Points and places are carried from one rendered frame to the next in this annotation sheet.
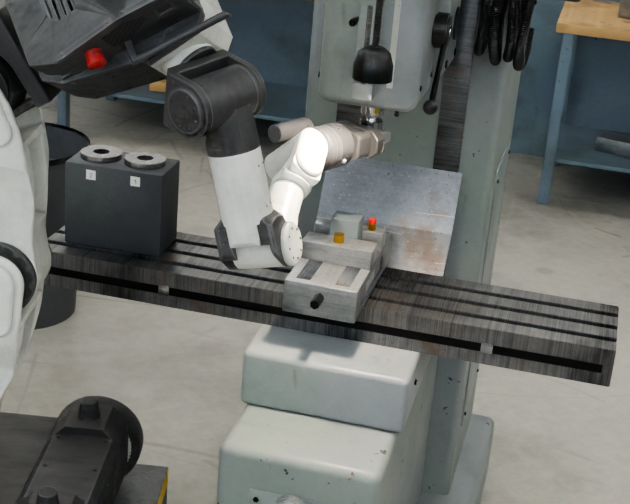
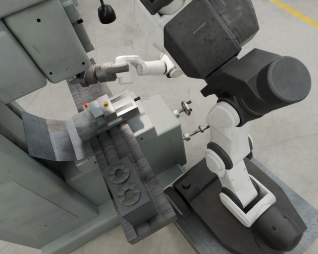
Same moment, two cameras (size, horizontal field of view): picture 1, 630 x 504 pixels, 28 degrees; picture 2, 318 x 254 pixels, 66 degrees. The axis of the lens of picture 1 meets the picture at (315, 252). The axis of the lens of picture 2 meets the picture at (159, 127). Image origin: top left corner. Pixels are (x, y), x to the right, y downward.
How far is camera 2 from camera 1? 2.72 m
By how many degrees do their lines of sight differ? 85
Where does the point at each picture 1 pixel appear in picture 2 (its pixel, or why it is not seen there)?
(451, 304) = (95, 92)
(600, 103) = not seen: outside the picture
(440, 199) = (34, 119)
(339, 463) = (161, 101)
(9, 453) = (217, 193)
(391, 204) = (42, 135)
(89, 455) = (199, 170)
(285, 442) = (164, 114)
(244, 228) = not seen: hidden behind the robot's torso
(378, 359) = not seen: hidden behind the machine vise
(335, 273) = (119, 102)
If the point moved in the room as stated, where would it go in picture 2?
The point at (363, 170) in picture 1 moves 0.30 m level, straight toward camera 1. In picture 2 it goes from (32, 142) to (84, 109)
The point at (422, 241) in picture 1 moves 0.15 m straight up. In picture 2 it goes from (52, 126) to (38, 111)
